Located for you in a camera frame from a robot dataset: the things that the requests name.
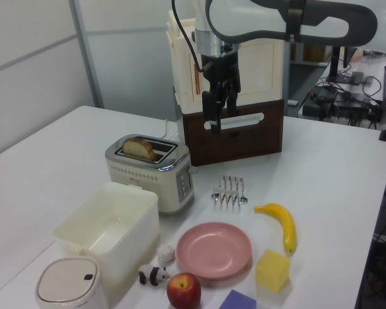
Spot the black monitor stand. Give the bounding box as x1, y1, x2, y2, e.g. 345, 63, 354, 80
326, 44, 364, 86

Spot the yellow sponge cube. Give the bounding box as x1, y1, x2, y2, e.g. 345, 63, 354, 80
255, 248, 291, 293

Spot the pink plate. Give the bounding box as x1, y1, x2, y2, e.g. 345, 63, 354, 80
176, 221, 253, 280

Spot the cream and chrome toaster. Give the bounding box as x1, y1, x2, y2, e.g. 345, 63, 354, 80
104, 133, 196, 216

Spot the yellow banana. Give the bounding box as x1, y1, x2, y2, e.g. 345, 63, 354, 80
253, 202, 297, 254

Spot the brown bread slice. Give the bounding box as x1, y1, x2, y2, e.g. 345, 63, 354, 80
122, 136, 156, 162

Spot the purple sponge cube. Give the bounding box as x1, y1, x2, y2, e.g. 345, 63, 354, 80
218, 288, 257, 309

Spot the panda figurine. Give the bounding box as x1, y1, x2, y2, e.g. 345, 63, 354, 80
138, 263, 172, 286

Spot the red apple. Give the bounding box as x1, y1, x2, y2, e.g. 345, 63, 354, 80
166, 272, 202, 309

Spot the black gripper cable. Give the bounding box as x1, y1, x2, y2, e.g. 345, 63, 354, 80
171, 0, 213, 73

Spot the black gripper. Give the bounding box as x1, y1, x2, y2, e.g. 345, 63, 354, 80
200, 53, 243, 135

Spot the black power strip with cables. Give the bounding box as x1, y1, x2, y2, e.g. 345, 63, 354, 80
302, 82, 383, 129

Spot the dark brown wooden box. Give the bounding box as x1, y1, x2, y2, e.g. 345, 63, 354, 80
181, 98, 284, 167

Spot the small white shell figurine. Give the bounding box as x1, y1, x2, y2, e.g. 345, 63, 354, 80
156, 243, 176, 264

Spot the small cream lidded trash can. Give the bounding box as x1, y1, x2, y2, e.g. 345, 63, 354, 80
34, 256, 109, 309

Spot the metal toast rack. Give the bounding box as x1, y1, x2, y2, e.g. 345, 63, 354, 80
210, 175, 249, 212

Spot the cream plastic cabinet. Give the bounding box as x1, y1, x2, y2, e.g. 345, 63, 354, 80
165, 9, 284, 115

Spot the cream rectangular plastic container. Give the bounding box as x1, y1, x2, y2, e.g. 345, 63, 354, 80
51, 182, 160, 287

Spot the white toaster power cord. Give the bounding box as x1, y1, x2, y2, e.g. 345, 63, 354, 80
159, 118, 178, 140

